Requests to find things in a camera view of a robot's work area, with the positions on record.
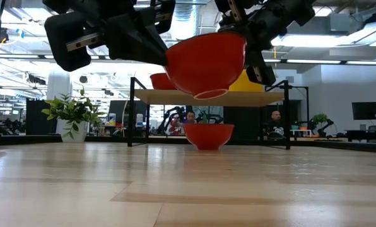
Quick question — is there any black computer monitor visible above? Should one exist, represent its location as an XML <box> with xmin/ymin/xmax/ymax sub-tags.
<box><xmin>351</xmin><ymin>101</ymin><xmax>376</xmax><ymax>121</ymax></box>

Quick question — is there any yellow plastic bowl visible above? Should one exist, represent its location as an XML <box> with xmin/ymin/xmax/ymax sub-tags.
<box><xmin>228</xmin><ymin>69</ymin><xmax>266</xmax><ymax>93</ymax></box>

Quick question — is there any green leafy potted plant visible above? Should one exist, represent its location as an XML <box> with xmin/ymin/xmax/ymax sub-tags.
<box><xmin>41</xmin><ymin>87</ymin><xmax>106</xmax><ymax>139</ymax></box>

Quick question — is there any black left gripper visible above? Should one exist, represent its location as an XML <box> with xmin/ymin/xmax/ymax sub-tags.
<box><xmin>44</xmin><ymin>0</ymin><xmax>177</xmax><ymax>73</ymax></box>

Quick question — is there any small green background plant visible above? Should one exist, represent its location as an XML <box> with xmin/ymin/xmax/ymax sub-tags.
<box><xmin>312</xmin><ymin>113</ymin><xmax>329</xmax><ymax>137</ymax></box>

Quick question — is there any white column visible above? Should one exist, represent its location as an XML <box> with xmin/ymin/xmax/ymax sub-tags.
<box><xmin>47</xmin><ymin>69</ymin><xmax>73</xmax><ymax>102</ymax></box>

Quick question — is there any silver ventilation duct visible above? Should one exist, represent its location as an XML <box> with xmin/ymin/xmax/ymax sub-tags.
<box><xmin>167</xmin><ymin>3</ymin><xmax>208</xmax><ymax>42</ymax></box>

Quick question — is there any black cabinet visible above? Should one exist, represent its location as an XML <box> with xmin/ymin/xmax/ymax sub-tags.
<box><xmin>25</xmin><ymin>98</ymin><xmax>58</xmax><ymax>136</ymax></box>

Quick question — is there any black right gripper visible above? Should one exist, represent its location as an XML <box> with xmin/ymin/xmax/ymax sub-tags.
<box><xmin>214</xmin><ymin>0</ymin><xmax>277</xmax><ymax>87</ymax></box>

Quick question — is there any long ceiling light strip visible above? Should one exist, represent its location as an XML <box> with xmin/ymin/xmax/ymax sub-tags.
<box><xmin>0</xmin><ymin>53</ymin><xmax>376</xmax><ymax>66</ymax></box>

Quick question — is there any white plant pot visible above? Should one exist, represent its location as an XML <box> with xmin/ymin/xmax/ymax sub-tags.
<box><xmin>56</xmin><ymin>118</ymin><xmax>88</xmax><ymax>143</ymax></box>

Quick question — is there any red bowl with floral inside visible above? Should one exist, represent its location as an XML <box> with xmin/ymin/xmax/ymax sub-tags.
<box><xmin>149</xmin><ymin>73</ymin><xmax>178</xmax><ymax>91</ymax></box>
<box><xmin>182</xmin><ymin>123</ymin><xmax>235</xmax><ymax>151</ymax></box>
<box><xmin>164</xmin><ymin>32</ymin><xmax>248</xmax><ymax>101</ymax></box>

